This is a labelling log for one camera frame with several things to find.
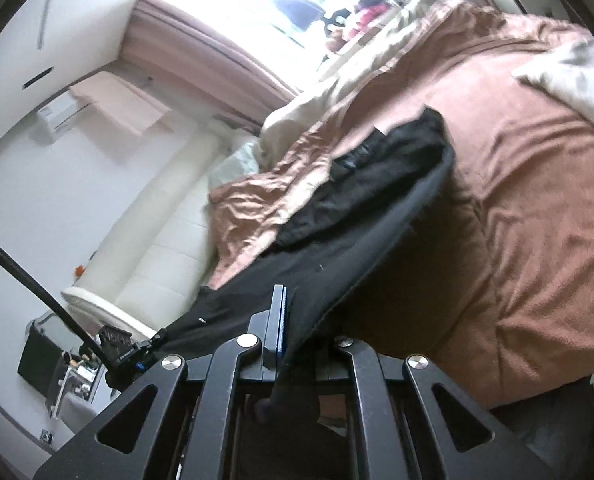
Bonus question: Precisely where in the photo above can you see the clear plastic organizer box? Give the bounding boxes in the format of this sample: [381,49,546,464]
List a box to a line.
[47,352,104,422]

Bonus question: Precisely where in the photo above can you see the pale pink cloth cover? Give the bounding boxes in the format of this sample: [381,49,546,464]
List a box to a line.
[68,71,172,137]

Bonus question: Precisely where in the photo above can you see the cream padded headboard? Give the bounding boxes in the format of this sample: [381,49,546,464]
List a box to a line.
[61,120,258,342]

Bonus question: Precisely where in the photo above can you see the beige duvet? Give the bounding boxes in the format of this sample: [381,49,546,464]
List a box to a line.
[259,0,474,172]

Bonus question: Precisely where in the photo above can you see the brown blanket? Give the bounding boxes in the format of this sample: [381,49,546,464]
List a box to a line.
[209,0,594,411]

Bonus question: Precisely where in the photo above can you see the black sleeved cable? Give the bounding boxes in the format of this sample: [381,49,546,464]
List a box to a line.
[0,230,105,363]

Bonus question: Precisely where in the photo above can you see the pink curtain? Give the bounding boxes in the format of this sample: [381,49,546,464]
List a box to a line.
[123,0,298,132]

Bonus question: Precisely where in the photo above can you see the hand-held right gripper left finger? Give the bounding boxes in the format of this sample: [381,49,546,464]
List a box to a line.
[33,284,291,480]

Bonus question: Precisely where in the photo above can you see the pink plush cushion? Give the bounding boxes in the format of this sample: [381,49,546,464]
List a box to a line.
[353,1,394,37]

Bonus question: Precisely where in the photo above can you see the hanging dark trousers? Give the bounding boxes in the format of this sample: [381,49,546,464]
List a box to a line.
[276,0,328,32]

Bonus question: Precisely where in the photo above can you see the pale blue printed pillow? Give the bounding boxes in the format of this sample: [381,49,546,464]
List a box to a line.
[209,139,264,192]

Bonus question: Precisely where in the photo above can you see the black button-up shirt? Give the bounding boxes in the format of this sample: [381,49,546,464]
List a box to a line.
[154,106,458,421]

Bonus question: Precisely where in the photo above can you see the pale printed sheet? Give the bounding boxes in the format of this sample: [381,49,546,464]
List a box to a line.
[511,37,594,149]

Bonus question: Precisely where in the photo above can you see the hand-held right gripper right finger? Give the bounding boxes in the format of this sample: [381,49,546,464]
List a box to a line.
[333,337,524,480]

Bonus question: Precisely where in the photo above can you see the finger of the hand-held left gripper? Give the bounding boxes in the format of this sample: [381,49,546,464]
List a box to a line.
[136,331,168,361]

